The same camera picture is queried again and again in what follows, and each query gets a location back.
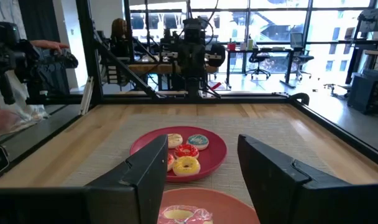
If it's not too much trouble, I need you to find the black handheld device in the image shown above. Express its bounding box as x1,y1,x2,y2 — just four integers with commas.
0,21,27,105

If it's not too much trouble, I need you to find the black aluminium table frame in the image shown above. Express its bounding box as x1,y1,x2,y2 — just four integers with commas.
0,0,378,181

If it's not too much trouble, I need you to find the small red donut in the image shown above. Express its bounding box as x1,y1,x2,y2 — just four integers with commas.
173,144,200,159

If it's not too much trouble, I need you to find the white aluminium strip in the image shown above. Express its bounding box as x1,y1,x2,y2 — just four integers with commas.
80,76,95,116

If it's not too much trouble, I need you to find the grey woven placemat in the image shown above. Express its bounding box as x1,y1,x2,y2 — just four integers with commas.
61,113,336,208

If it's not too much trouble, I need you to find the large pink donut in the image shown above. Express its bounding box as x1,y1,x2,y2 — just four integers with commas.
157,204,214,224

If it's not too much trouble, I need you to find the orange and white donut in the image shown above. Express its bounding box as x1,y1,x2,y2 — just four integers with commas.
167,133,184,149

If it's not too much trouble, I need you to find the black office desk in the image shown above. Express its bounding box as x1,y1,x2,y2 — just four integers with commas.
225,46,297,90

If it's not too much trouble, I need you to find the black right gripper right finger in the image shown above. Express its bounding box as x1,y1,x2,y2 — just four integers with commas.
237,134,311,224

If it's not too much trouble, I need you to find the black wall monitor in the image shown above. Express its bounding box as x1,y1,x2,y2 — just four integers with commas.
357,6,378,34

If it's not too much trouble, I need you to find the small yellow donut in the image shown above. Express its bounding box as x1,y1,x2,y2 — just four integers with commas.
172,155,201,177

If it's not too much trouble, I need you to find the grey computer cabinet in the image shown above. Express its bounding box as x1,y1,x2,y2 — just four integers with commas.
347,70,378,116

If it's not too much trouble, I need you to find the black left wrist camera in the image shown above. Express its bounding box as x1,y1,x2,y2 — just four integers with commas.
182,17,203,42

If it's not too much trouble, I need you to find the pink round plate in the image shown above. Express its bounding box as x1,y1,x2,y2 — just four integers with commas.
157,187,260,224

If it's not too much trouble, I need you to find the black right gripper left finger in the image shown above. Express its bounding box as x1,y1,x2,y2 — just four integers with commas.
85,134,170,224

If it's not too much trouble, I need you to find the red round plate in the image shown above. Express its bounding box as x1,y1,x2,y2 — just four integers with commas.
129,125,228,184

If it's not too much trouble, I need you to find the white plastic bag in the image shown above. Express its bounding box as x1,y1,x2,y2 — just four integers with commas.
0,71,50,134

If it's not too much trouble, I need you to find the small blue donut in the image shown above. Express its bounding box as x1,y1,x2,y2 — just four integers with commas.
186,134,210,151

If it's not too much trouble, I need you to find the black office chair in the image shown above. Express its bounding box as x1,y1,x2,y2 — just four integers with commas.
245,49,272,80
290,32,315,82

